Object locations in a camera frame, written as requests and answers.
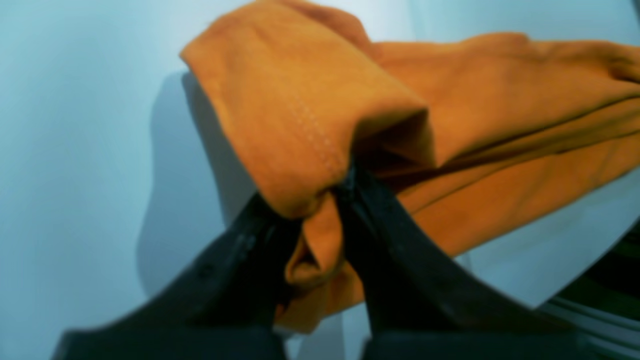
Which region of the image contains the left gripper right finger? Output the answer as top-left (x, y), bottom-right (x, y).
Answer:
top-left (335, 164), bottom-right (591, 360)

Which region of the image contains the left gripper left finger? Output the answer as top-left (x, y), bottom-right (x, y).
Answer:
top-left (52, 194), bottom-right (302, 360)

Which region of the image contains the orange t-shirt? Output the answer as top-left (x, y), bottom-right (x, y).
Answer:
top-left (180, 0), bottom-right (640, 333)

